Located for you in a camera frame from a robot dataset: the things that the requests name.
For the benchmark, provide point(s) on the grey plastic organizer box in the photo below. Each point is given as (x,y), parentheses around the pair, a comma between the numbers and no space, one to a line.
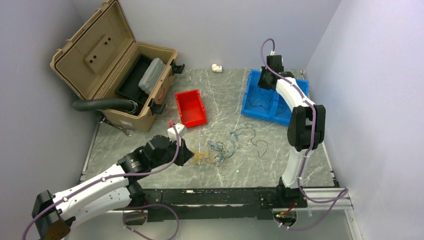
(151,75)

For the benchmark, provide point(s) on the white pipe elbow fitting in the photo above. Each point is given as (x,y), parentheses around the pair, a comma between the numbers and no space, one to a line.
(216,68)

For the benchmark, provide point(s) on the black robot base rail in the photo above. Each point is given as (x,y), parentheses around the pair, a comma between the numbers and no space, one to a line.
(261,203)

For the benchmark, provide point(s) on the tan hard toolbox case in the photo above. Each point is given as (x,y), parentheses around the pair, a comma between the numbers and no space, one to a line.
(98,57)

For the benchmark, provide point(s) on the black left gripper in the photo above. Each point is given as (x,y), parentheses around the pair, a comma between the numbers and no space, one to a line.
(184,154)

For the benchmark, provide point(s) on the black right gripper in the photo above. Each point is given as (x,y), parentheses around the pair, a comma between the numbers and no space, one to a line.
(260,83)

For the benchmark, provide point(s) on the blue bin right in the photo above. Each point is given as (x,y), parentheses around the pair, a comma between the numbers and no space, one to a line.
(283,112)

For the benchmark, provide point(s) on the blue bin left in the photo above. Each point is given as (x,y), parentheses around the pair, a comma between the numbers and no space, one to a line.
(257,102)

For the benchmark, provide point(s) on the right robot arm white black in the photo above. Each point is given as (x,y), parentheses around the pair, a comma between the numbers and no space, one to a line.
(306,127)

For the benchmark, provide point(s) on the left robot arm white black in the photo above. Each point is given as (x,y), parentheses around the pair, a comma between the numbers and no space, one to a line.
(55,214)

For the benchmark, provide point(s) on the metal wrench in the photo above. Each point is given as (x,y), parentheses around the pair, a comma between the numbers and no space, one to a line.
(127,131)

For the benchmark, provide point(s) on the black toolbox tray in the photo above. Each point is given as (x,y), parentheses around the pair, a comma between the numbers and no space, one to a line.
(129,86)

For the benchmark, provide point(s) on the blue bin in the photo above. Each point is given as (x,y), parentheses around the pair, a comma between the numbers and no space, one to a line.
(257,102)
(283,112)

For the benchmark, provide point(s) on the red plastic bin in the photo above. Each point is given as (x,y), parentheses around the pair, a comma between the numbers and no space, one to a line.
(191,109)

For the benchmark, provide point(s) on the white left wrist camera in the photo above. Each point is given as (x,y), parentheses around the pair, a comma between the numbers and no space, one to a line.
(176,130)

